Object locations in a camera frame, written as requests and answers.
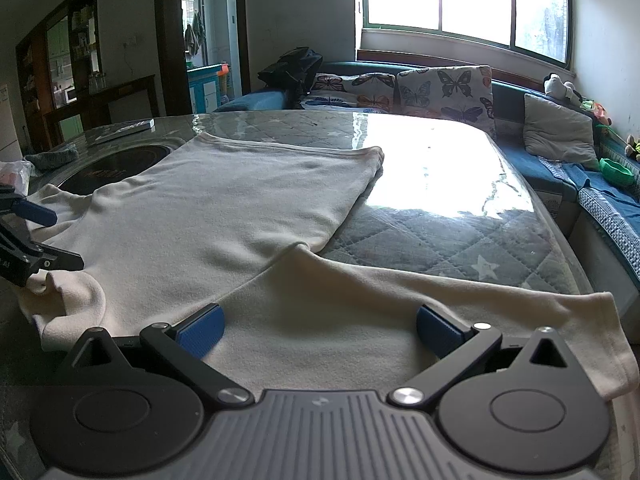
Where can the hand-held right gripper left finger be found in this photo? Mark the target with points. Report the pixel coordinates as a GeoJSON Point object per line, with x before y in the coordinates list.
{"type": "Point", "coordinates": [202, 332]}

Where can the flat grey book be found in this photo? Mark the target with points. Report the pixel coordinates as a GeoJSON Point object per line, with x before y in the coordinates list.
{"type": "Point", "coordinates": [125, 130]}

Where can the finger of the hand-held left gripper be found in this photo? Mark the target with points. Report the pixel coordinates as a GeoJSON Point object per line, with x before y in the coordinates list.
{"type": "Point", "coordinates": [55, 259]}
{"type": "Point", "coordinates": [40, 214]}

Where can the white microwave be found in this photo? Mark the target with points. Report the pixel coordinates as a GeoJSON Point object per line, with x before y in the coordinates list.
{"type": "Point", "coordinates": [70, 94]}

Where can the dark wooden sideboard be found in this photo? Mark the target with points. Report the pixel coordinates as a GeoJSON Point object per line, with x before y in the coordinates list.
{"type": "Point", "coordinates": [120, 95]}

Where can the dark wooden door frame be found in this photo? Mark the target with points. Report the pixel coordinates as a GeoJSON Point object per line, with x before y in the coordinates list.
{"type": "Point", "coordinates": [167, 35]}

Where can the panda plush toy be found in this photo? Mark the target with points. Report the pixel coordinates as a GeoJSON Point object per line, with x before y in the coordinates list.
{"type": "Point", "coordinates": [560, 87]}

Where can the square butterfly print pillow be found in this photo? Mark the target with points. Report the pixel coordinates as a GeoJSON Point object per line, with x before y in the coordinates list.
{"type": "Point", "coordinates": [445, 95]}

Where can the green plastic bowl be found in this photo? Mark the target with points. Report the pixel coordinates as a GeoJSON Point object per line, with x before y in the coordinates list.
{"type": "Point", "coordinates": [617, 171]}

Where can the black bag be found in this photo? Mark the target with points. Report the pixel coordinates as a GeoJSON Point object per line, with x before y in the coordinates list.
{"type": "Point", "coordinates": [290, 72]}

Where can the small plush toy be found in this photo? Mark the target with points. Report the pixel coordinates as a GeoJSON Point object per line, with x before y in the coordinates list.
{"type": "Point", "coordinates": [632, 146]}

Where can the blue sofa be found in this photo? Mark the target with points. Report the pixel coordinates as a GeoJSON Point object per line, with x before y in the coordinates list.
{"type": "Point", "coordinates": [510, 95]}

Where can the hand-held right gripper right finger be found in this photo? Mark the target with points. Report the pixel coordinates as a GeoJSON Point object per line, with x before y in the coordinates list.
{"type": "Point", "coordinates": [440, 330]}

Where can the dark wooden shelf cabinet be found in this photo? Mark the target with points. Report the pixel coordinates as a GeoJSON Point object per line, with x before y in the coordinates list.
{"type": "Point", "coordinates": [82, 25]}

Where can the hanging grey clothes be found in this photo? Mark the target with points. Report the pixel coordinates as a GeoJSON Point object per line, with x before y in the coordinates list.
{"type": "Point", "coordinates": [194, 35]}

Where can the long butterfly print pillow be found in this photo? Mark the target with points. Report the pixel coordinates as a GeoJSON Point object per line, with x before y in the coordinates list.
{"type": "Point", "coordinates": [350, 91]}

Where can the black round induction cooker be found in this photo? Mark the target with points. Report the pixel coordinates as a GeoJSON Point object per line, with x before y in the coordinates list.
{"type": "Point", "coordinates": [115, 170]}

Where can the grey pillow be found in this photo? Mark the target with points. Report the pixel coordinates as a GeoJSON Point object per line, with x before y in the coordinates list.
{"type": "Point", "coordinates": [560, 132]}

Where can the colourful plush toy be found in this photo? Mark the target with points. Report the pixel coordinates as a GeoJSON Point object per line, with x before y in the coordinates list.
{"type": "Point", "coordinates": [597, 111]}

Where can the teal cabinet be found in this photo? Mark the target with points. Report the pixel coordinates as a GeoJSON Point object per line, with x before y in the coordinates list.
{"type": "Point", "coordinates": [205, 87]}

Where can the clear plastic bag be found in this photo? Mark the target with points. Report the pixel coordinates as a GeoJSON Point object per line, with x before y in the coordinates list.
{"type": "Point", "coordinates": [12, 172]}

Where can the blue sofa blanket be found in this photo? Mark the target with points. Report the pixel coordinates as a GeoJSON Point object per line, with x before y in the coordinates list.
{"type": "Point", "coordinates": [582, 180]}

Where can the grey folded cloth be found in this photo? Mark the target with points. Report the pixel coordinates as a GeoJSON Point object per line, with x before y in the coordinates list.
{"type": "Point", "coordinates": [50, 157]}

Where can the white long-sleeve shirt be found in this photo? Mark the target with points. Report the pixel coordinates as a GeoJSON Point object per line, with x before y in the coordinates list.
{"type": "Point", "coordinates": [240, 220]}

